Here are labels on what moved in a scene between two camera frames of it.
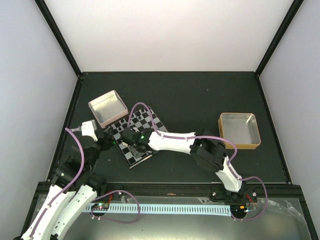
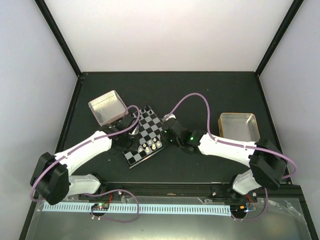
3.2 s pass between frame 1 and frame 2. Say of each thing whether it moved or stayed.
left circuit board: stayed
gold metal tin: stayed
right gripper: moved
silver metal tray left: stayed
